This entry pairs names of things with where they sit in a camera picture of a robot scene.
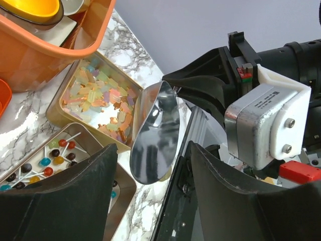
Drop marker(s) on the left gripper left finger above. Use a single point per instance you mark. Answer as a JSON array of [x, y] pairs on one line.
[[70, 205]]

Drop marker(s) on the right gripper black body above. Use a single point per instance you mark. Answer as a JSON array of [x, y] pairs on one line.
[[237, 68]]

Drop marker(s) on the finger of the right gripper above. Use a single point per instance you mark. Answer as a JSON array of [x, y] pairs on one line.
[[212, 99], [215, 64]]

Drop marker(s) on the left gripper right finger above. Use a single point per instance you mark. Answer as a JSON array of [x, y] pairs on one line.
[[235, 206]]

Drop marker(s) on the brown tray with lollipops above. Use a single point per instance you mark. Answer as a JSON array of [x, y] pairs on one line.
[[68, 147]]

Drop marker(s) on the metal scoop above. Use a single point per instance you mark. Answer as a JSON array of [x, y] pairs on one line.
[[155, 133]]

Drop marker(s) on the gold tin with popsicle candies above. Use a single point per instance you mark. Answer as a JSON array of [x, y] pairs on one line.
[[101, 97]]

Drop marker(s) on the orange square candy tray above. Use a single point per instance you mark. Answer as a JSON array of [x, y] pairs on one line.
[[5, 96]]

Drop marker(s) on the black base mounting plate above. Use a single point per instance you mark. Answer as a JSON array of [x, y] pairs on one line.
[[177, 214]]

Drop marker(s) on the large orange plastic bin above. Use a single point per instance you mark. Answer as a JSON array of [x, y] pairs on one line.
[[28, 63]]

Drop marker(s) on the cream cup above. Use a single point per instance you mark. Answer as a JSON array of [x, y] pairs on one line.
[[72, 7]]

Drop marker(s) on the yellow inside bowl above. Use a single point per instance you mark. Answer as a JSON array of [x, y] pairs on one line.
[[36, 12]]

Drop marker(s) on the aluminium rail frame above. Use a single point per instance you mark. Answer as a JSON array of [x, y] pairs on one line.
[[203, 129]]

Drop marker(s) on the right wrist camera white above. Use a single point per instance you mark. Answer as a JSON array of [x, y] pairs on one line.
[[269, 121]]

